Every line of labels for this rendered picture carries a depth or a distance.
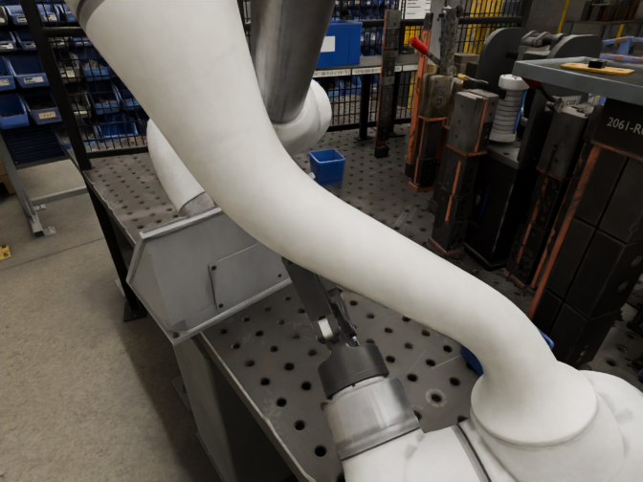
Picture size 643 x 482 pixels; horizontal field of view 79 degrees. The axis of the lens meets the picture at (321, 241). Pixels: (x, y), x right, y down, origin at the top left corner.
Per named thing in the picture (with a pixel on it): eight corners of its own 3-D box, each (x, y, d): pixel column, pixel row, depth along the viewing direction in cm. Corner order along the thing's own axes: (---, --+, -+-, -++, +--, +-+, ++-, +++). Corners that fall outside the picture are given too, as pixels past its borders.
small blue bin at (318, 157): (345, 184, 132) (346, 159, 127) (318, 188, 129) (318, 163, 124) (334, 172, 140) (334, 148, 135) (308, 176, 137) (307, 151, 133)
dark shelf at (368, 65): (479, 67, 150) (480, 58, 149) (248, 83, 125) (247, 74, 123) (445, 59, 168) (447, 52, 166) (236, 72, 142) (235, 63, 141)
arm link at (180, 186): (186, 222, 90) (143, 140, 91) (256, 188, 93) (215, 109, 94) (167, 208, 74) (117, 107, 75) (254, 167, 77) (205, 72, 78)
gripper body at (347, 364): (319, 401, 40) (291, 317, 44) (337, 403, 47) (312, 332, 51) (386, 371, 39) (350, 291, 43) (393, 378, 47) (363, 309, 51)
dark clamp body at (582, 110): (567, 285, 87) (645, 111, 66) (521, 298, 83) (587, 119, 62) (531, 259, 95) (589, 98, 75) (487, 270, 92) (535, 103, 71)
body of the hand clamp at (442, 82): (434, 189, 128) (454, 76, 109) (416, 192, 126) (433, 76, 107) (425, 182, 133) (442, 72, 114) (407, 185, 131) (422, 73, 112)
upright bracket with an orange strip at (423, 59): (411, 176, 137) (433, 12, 110) (409, 177, 136) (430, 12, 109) (407, 173, 139) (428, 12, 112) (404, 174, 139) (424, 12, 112)
